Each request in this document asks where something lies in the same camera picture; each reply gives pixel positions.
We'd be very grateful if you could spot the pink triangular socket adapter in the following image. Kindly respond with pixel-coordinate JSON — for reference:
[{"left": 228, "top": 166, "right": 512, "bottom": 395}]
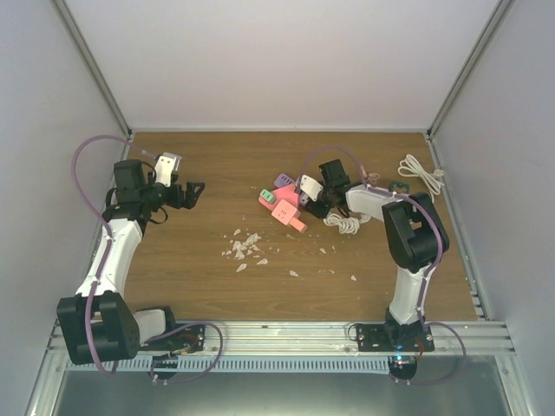
[{"left": 262, "top": 184, "right": 300, "bottom": 210}]

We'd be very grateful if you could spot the pink cube socket adapter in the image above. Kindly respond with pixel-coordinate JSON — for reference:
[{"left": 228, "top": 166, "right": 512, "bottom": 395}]
[{"left": 271, "top": 199, "right": 297, "bottom": 226}]

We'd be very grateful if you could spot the purple power strip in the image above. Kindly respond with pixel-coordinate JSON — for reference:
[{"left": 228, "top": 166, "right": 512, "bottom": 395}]
[{"left": 274, "top": 173, "right": 309, "bottom": 206}]

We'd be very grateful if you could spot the green plug adapter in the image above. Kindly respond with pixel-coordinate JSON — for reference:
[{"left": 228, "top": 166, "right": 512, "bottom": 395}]
[{"left": 258, "top": 189, "right": 276, "bottom": 205}]

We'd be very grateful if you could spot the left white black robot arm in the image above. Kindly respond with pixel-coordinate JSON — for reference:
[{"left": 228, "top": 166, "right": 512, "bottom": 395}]
[{"left": 56, "top": 153, "right": 205, "bottom": 365}]

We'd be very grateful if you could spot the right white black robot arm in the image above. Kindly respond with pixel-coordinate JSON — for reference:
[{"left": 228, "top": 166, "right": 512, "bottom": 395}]
[{"left": 297, "top": 159, "right": 449, "bottom": 351}]

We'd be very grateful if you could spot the dark green cube adapter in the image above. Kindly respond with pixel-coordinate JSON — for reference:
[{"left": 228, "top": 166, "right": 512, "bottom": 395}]
[{"left": 388, "top": 181, "right": 410, "bottom": 194}]

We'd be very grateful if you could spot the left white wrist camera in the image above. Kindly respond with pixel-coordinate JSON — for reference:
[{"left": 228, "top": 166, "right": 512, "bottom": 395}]
[{"left": 154, "top": 153, "right": 182, "bottom": 187}]

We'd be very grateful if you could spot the white coiled strip cable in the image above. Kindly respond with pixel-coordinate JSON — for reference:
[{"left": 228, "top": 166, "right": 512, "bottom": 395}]
[{"left": 323, "top": 211, "right": 372, "bottom": 236}]

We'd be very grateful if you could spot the white coiled cable at back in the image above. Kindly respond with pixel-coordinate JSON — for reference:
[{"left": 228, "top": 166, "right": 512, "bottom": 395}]
[{"left": 398, "top": 154, "right": 447, "bottom": 209}]

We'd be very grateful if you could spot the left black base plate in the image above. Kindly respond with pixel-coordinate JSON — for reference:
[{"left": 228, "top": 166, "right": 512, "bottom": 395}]
[{"left": 140, "top": 324, "right": 206, "bottom": 354}]

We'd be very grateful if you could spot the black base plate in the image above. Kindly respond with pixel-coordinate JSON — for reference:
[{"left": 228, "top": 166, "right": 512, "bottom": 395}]
[
  {"left": 140, "top": 324, "right": 206, "bottom": 354},
  {"left": 355, "top": 321, "right": 435, "bottom": 354}
]

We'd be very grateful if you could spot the aluminium front rail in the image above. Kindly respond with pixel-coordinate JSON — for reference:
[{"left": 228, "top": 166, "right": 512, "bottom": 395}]
[{"left": 45, "top": 319, "right": 517, "bottom": 356}]

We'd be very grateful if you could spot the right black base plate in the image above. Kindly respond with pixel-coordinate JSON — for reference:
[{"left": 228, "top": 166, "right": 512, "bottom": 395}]
[{"left": 355, "top": 321, "right": 435, "bottom": 354}]

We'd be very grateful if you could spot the grey slotted cable duct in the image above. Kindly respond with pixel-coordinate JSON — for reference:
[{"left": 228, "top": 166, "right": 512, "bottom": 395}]
[{"left": 64, "top": 355, "right": 391, "bottom": 374}]

